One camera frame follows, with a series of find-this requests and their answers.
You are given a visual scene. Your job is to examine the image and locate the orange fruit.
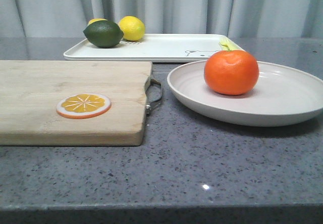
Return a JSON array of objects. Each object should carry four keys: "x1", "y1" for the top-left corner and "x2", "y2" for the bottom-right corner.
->
[{"x1": 204, "y1": 50, "x2": 259, "y2": 95}]

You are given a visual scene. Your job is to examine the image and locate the beige round plate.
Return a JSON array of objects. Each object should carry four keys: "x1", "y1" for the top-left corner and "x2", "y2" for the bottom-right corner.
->
[{"x1": 167, "y1": 61, "x2": 322, "y2": 127}]

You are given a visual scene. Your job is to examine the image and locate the white bear tray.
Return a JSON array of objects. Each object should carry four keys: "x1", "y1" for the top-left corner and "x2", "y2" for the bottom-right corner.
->
[{"x1": 63, "y1": 33, "x2": 247, "y2": 63}]

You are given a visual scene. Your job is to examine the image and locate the orange slice coaster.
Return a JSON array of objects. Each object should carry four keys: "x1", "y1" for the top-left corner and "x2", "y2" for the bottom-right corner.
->
[{"x1": 56, "y1": 93, "x2": 112, "y2": 120}]

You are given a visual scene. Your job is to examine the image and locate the yellow lemon front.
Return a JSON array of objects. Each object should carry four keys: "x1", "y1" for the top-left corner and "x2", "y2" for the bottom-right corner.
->
[{"x1": 119, "y1": 16, "x2": 145, "y2": 41}]

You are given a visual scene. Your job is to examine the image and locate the yellow lemon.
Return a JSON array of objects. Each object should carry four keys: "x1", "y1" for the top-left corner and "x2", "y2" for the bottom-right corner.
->
[
  {"x1": 119, "y1": 16, "x2": 145, "y2": 41},
  {"x1": 87, "y1": 18, "x2": 106, "y2": 25}
]

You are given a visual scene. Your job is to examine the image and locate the yellow plastic fork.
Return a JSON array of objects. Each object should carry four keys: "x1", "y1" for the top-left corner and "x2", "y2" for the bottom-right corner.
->
[{"x1": 219, "y1": 37, "x2": 243, "y2": 51}]

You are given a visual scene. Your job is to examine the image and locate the green lime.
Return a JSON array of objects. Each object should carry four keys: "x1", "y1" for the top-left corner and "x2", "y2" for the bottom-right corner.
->
[{"x1": 83, "y1": 20, "x2": 124, "y2": 48}]

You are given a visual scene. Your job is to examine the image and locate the yellow lemon back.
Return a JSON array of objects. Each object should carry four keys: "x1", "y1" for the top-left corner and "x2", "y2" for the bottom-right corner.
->
[{"x1": 87, "y1": 18, "x2": 106, "y2": 25}]

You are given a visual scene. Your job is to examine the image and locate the wooden cutting board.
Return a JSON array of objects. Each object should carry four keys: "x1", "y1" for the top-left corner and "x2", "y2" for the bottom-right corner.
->
[{"x1": 1, "y1": 60, "x2": 152, "y2": 146}]

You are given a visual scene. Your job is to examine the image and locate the grey curtain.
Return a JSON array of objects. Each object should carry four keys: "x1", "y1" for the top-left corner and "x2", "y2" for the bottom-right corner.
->
[{"x1": 1, "y1": 0, "x2": 322, "y2": 38}]

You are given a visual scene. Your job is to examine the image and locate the metal board handle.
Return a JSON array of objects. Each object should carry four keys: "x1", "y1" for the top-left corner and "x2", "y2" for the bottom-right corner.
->
[{"x1": 145, "y1": 77, "x2": 163, "y2": 116}]

